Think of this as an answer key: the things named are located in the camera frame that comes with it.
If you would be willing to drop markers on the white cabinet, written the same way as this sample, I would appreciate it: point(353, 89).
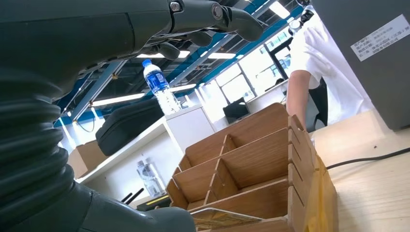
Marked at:
point(189, 128)

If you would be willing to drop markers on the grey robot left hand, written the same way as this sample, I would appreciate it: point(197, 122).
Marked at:
point(64, 32)

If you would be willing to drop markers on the blue label water bottle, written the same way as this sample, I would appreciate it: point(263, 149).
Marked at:
point(160, 86)

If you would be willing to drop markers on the black monitor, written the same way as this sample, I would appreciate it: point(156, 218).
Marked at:
point(236, 110)

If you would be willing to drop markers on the clear plastic water bottle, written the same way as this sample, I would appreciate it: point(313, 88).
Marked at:
point(150, 179)

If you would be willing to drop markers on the black device with antennas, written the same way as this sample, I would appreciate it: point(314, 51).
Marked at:
point(153, 204)

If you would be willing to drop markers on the grey laptop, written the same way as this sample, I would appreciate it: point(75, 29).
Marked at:
point(368, 70)

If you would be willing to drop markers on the wooden card organizer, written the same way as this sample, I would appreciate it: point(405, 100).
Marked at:
point(256, 160)

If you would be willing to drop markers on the person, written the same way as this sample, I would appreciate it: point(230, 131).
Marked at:
point(333, 73)

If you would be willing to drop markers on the black bag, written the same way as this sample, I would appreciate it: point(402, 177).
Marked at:
point(128, 125)

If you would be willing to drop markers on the cardboard box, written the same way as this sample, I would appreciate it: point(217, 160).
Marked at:
point(86, 157)

